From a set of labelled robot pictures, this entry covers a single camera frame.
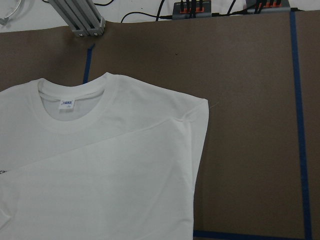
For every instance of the white long-sleeve printed shirt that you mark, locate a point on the white long-sleeve printed shirt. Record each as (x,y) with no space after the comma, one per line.
(112,159)

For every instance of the upper orange-black usb hub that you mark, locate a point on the upper orange-black usb hub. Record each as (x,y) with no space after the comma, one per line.
(189,9)

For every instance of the orange-black usb hub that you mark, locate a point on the orange-black usb hub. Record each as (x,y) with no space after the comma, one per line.
(189,9)
(268,6)

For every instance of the lower orange-black usb hub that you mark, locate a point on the lower orange-black usb hub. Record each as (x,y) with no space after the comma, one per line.
(268,6)

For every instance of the aluminium frame post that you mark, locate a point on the aluminium frame post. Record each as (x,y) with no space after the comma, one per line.
(81,16)

